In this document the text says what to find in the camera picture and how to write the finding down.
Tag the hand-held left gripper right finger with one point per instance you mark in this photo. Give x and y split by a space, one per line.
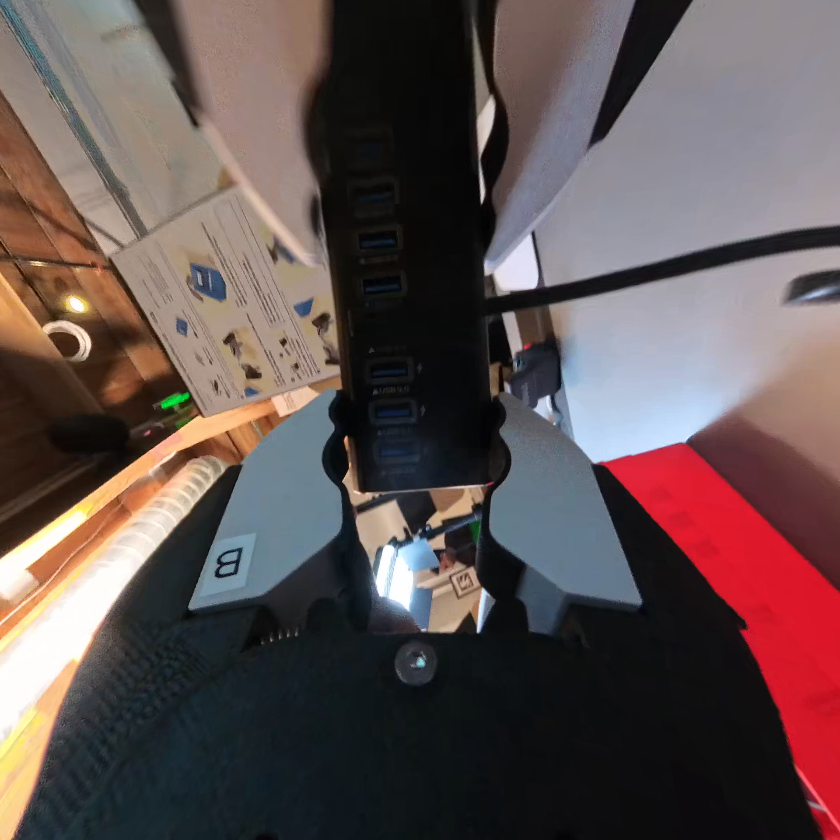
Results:
558 518

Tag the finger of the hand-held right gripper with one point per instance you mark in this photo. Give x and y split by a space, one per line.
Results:
551 98
256 98

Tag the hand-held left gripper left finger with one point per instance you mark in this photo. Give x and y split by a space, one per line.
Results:
282 512

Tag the red plastic bin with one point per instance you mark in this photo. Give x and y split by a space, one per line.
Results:
754 590

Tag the black usb hub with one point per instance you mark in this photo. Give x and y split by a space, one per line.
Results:
407 315

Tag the paper notice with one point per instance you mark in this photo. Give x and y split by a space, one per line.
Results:
295 400

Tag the black and white tag marker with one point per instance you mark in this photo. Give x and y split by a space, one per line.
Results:
464 584

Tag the black battery charger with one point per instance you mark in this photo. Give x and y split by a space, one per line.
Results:
535 374

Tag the green exit sign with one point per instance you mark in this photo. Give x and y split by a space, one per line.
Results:
172 400

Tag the printed instruction sheet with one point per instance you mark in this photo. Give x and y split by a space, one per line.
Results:
229 308

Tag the ceiling spot light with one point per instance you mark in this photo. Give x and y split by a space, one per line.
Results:
76 304

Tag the silver air duct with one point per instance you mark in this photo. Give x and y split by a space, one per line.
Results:
177 489

